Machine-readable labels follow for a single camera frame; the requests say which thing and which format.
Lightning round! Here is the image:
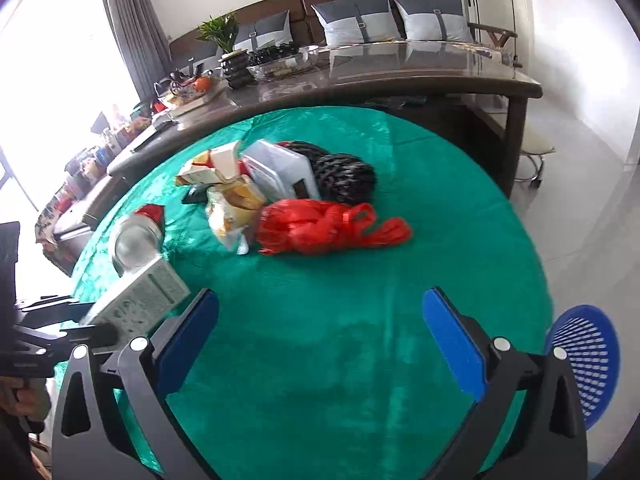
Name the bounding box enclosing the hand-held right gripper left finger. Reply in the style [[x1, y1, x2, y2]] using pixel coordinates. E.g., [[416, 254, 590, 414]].
[[50, 287, 221, 480]]

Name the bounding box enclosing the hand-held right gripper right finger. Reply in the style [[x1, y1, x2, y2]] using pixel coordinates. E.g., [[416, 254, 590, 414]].
[[421, 286, 590, 480]]

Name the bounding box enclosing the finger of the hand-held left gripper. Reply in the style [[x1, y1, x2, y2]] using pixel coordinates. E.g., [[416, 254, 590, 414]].
[[15, 297, 96, 323], [12, 324, 121, 361]]

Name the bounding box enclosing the white box with grey print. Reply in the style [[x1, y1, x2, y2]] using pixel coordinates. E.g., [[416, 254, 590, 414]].
[[82, 260, 192, 348]]

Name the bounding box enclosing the blue plastic basket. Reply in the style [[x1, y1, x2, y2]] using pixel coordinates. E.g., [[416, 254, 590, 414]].
[[545, 305, 621, 431]]

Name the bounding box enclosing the white and red snack packet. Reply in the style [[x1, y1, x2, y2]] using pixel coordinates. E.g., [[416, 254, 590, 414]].
[[175, 141, 246, 187]]

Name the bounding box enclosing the person's left forearm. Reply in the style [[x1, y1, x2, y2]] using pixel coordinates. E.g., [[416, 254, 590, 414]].
[[0, 412, 41, 480]]

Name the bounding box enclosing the person's left hand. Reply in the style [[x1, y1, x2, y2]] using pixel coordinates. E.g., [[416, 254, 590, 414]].
[[0, 377, 52, 432]]

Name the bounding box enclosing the clear plastic bottle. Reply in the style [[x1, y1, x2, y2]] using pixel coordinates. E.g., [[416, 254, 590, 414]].
[[111, 204, 167, 277]]

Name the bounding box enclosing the yellow snack bag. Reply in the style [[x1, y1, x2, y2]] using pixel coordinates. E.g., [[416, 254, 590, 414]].
[[206, 176, 268, 253]]

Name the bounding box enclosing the green tablecloth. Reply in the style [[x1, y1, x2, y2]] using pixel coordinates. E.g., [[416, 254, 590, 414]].
[[60, 106, 555, 480]]

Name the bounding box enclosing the small black object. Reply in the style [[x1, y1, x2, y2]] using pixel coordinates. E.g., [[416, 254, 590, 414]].
[[181, 184, 213, 206]]

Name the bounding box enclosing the red plastic bag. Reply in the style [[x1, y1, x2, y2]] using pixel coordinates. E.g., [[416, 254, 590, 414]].
[[257, 199, 413, 257]]

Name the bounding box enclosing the pile of assorted small items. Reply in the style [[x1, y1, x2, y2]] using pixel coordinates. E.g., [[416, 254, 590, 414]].
[[37, 105, 156, 226]]

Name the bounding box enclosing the pale grey plastic container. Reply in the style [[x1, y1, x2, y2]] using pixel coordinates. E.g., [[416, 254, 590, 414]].
[[242, 139, 322, 202]]

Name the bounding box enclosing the flat black device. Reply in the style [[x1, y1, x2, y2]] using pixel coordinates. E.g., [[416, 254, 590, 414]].
[[131, 125, 173, 153]]

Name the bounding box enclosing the black mesh bundle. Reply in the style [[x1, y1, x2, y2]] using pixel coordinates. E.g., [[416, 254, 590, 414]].
[[284, 141, 331, 166], [312, 154, 377, 206]]

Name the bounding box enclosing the cream padded stool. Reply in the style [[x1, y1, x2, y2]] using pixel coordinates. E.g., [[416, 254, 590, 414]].
[[515, 127, 556, 188]]

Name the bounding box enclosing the dark wooden desk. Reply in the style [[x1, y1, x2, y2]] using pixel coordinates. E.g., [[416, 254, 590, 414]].
[[35, 42, 544, 276]]

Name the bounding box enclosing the glass bowl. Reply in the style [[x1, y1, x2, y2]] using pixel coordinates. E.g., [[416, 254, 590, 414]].
[[246, 45, 321, 83]]

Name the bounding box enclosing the grey curtain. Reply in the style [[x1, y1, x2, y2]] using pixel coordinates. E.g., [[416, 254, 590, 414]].
[[97, 0, 171, 103]]

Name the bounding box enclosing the potted green plant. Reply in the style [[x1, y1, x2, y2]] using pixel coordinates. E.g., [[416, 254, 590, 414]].
[[196, 12, 253, 88]]

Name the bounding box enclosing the grey and white cushion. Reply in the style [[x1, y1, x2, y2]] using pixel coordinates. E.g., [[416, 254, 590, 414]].
[[392, 0, 473, 43], [234, 10, 293, 52], [311, 0, 401, 47]]

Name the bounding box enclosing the wooden chair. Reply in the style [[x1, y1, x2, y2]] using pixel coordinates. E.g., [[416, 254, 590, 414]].
[[470, 22, 523, 68]]

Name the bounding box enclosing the brown sofa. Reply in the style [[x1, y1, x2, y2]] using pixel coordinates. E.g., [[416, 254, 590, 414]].
[[169, 0, 473, 61]]

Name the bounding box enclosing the wire fruit basket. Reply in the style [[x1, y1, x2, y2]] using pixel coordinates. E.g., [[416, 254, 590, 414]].
[[155, 71, 228, 113]]

